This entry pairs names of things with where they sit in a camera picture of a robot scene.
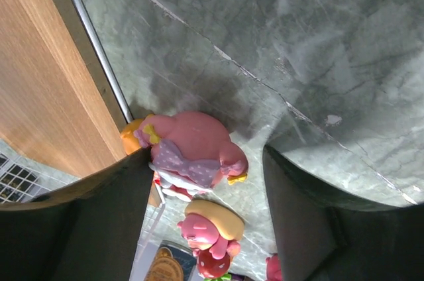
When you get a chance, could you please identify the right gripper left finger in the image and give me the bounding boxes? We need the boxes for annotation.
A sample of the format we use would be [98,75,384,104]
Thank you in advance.
[1,149,153,280]

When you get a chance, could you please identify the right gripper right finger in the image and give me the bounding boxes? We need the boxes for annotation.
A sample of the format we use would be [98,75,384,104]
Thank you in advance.
[262,146,423,280]

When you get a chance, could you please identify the pink pig purple bow toy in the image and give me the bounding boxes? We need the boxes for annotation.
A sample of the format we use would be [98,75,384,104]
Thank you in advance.
[133,111,248,202]

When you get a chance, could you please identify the pink bear cake toy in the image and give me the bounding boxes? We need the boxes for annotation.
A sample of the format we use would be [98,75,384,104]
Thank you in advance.
[266,254,283,281]

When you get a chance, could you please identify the orange bear red shirt toy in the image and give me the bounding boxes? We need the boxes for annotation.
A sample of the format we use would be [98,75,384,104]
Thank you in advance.
[120,119,160,155]

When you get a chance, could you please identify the pink bear strawberry donut toy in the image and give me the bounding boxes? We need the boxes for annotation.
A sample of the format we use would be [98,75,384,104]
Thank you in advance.
[177,199,244,280]

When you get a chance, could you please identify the white wire wooden shelf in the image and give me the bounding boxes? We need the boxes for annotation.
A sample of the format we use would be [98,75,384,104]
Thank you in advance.
[1,0,125,203]

